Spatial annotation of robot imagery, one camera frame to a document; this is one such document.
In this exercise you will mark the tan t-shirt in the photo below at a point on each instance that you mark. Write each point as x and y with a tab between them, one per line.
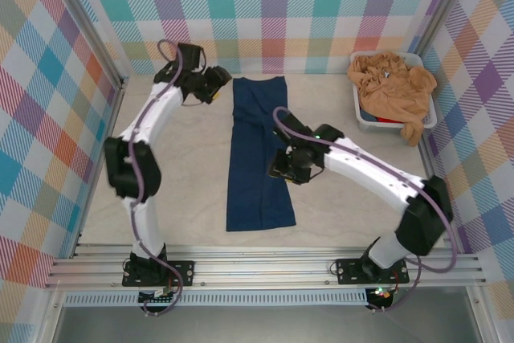
393	90

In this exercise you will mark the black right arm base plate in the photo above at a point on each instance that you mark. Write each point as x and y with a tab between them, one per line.
349	270

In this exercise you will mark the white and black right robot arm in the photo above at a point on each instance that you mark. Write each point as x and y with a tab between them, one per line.
369	170

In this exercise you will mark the blue garment in basket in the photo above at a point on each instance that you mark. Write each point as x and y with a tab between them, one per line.
368	116

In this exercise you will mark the navy blue t-shirt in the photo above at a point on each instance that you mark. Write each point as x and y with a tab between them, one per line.
249	182

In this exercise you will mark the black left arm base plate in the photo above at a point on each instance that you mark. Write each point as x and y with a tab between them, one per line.
182	272

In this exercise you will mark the white plastic basket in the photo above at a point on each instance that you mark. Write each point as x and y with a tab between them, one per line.
430	120

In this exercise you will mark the aluminium mounting rail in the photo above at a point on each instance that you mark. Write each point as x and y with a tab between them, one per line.
261	270

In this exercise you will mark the red t-shirt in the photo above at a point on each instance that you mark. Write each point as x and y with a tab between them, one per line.
388	119

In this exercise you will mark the aluminium frame post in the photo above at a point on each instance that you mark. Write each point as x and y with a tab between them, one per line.
445	1
80	17

